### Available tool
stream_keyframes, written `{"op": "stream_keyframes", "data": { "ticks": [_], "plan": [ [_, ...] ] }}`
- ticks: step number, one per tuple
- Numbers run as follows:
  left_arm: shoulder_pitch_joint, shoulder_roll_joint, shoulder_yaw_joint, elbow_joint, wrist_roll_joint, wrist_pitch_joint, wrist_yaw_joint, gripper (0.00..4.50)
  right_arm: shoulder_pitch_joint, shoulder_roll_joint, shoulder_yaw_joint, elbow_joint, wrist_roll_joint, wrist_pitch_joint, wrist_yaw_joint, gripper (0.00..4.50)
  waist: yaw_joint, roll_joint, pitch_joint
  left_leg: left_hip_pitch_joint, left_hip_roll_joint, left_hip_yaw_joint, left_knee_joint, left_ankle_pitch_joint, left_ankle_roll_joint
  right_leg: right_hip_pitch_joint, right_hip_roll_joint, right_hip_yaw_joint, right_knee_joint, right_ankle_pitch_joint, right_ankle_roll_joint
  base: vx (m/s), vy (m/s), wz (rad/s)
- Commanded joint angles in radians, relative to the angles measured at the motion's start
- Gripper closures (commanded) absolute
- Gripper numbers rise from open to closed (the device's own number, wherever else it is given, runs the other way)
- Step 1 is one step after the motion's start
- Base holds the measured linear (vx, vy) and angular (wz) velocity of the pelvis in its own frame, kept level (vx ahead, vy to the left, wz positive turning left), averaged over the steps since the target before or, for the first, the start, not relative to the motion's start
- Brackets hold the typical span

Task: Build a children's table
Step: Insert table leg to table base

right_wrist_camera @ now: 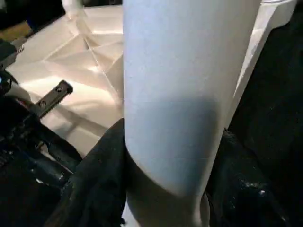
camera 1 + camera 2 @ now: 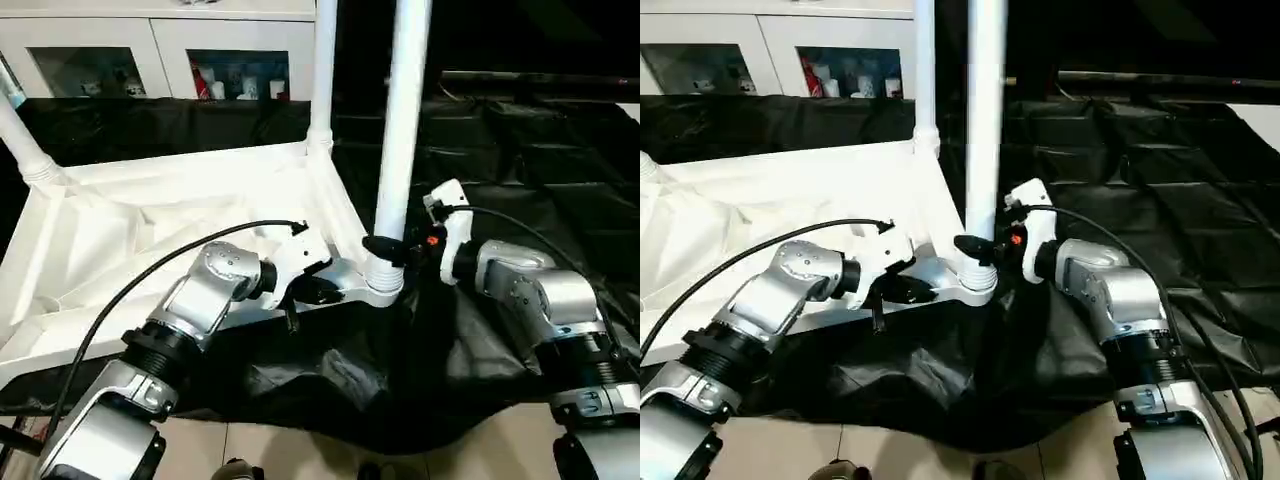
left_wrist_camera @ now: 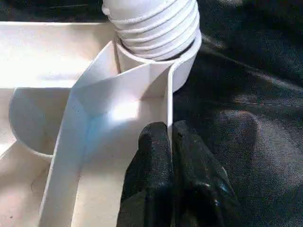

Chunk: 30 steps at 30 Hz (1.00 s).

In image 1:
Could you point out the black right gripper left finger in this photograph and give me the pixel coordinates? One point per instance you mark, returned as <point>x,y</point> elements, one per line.
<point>97,189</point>

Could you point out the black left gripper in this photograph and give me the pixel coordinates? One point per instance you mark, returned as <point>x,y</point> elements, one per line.
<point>23,123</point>

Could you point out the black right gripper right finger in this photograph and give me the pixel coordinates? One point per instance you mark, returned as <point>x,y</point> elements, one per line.
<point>246,194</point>

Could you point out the white plastic table leg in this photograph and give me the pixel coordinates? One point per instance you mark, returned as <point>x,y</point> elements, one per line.
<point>72,7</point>
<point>189,71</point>

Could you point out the black plastic mat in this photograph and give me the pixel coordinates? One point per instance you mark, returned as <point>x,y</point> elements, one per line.
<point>279,118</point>

